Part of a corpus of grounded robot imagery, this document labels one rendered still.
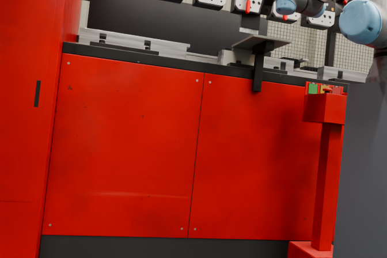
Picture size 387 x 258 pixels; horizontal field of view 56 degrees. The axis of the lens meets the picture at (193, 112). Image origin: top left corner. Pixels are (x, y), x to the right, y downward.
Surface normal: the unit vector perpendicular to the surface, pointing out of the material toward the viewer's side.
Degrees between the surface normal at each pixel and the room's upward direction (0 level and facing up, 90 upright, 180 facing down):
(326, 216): 90
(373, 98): 90
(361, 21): 98
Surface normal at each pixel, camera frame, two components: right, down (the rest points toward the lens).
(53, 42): 0.25, 0.00
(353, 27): -0.85, 0.03
